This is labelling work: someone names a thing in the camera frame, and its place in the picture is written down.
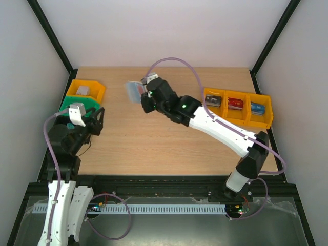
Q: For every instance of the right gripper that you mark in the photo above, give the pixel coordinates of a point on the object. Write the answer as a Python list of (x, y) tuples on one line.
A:
[(146, 101)]

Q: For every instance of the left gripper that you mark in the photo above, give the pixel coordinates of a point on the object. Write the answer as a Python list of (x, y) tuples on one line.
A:
[(96, 126)]

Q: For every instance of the white card holder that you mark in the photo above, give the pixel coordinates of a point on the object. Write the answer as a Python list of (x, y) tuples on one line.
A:
[(135, 90)]

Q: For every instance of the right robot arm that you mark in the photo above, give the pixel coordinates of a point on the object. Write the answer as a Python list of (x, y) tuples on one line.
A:
[(186, 110)]

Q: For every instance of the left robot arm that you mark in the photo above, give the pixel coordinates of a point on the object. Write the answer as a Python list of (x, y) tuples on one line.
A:
[(67, 201)]

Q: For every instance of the grey holder in yellow bin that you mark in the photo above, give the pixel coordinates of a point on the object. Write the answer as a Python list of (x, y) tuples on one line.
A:
[(83, 91)]

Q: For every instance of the teal holder in black bin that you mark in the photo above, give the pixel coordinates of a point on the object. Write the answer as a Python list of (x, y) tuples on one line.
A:
[(70, 126)]

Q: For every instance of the black card stack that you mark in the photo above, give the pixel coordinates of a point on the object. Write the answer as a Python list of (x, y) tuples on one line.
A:
[(213, 100)]

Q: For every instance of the red card stack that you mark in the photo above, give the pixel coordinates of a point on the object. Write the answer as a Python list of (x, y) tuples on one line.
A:
[(235, 103)]

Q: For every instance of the yellow bin with red cards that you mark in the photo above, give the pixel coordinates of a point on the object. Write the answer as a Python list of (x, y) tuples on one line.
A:
[(239, 117)]

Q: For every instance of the blue card stack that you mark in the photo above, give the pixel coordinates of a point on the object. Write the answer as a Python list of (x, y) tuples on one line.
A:
[(257, 109)]

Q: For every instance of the yellow bin with blue cards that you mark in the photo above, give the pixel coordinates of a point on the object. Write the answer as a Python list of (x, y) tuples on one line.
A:
[(258, 121)]

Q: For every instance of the green bin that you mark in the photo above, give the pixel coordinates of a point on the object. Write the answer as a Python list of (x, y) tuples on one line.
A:
[(88, 102)]

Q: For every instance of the yellow bin far left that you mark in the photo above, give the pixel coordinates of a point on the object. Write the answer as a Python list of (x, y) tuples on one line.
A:
[(97, 90)]

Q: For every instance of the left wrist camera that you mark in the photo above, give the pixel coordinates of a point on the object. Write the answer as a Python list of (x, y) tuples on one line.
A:
[(76, 112)]

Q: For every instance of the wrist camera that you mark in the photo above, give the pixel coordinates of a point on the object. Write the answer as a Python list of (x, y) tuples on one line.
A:
[(76, 112), (149, 78)]

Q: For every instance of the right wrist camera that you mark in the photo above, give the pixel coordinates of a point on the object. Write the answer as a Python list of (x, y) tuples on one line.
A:
[(149, 78)]

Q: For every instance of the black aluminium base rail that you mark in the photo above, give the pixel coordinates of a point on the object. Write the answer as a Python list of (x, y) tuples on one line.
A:
[(212, 187)]

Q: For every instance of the right black frame post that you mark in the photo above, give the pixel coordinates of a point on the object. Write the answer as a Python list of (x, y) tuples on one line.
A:
[(284, 19)]

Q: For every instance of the black frame post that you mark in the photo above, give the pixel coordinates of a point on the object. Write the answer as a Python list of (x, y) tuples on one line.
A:
[(41, 17), (284, 19)]

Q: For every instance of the white slotted cable duct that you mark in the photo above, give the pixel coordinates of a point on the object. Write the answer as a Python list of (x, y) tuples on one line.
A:
[(161, 209)]

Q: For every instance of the left black frame post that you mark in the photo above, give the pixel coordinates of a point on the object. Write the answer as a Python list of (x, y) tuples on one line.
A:
[(41, 17)]

